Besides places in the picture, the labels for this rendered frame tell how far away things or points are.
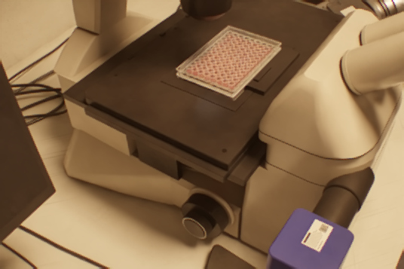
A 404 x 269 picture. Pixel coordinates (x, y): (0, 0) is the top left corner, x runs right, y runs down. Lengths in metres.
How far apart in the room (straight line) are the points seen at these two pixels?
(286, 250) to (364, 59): 0.19
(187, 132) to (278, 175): 0.11
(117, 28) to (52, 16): 0.42
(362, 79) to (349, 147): 0.07
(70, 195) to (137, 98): 0.25
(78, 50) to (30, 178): 0.26
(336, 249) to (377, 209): 0.32
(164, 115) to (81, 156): 0.24
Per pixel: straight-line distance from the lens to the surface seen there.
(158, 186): 0.66
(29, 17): 1.07
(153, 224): 0.68
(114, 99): 0.56
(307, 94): 0.43
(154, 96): 0.56
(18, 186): 0.47
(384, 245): 0.69
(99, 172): 0.71
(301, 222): 0.42
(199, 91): 0.56
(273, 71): 0.58
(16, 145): 0.45
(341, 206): 0.45
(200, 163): 0.49
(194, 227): 0.60
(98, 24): 0.67
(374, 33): 0.50
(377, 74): 0.43
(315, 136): 0.44
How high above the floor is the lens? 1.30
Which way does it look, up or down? 44 degrees down
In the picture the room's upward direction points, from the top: 2 degrees counter-clockwise
